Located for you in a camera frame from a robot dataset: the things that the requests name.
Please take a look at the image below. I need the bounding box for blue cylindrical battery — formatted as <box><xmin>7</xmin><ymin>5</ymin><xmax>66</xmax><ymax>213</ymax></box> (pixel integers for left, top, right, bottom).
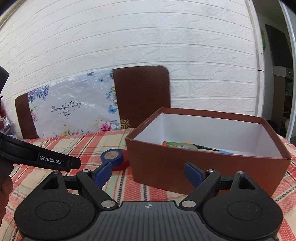
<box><xmin>218</xmin><ymin>150</ymin><xmax>234</xmax><ymax>155</ymax></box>

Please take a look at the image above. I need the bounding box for dark hanging board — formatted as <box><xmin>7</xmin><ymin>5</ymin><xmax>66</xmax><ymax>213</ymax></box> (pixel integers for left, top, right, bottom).
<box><xmin>265</xmin><ymin>25</ymin><xmax>293</xmax><ymax>69</ymax></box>

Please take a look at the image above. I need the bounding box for yellow green snack packet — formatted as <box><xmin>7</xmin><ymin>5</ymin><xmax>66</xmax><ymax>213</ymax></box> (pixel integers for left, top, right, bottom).
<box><xmin>162</xmin><ymin>141</ymin><xmax>219</xmax><ymax>152</ymax></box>

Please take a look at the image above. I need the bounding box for person's left hand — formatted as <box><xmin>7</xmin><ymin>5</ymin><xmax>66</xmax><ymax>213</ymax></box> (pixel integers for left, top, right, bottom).
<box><xmin>0</xmin><ymin>161</ymin><xmax>14</xmax><ymax>223</ymax></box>

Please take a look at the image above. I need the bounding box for brown cardboard box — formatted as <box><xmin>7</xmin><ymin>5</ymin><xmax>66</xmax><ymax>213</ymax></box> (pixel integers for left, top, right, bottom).
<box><xmin>125</xmin><ymin>108</ymin><xmax>292</xmax><ymax>195</ymax></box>

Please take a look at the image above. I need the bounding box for green hanging item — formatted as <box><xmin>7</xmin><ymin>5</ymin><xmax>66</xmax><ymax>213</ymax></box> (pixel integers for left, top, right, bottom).
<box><xmin>260</xmin><ymin>29</ymin><xmax>266</xmax><ymax>51</ymax></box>

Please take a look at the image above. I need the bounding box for red electrical tape roll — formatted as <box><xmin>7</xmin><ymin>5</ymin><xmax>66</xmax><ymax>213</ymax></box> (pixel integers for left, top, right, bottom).
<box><xmin>112</xmin><ymin>149</ymin><xmax>130</xmax><ymax>171</ymax></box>

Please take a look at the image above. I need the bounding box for blue electrical tape roll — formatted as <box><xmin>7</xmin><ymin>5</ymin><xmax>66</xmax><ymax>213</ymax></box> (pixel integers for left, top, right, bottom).
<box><xmin>100</xmin><ymin>149</ymin><xmax>119</xmax><ymax>164</ymax></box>

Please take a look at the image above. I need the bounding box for plaid tablecloth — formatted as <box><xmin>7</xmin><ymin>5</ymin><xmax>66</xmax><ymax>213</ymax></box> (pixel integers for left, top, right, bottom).
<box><xmin>1</xmin><ymin>130</ymin><xmax>295</xmax><ymax>240</ymax></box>

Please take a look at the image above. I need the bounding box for white door frame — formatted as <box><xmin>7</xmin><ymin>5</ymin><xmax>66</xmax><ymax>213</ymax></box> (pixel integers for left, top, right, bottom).
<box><xmin>278</xmin><ymin>0</ymin><xmax>296</xmax><ymax>141</ymax></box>

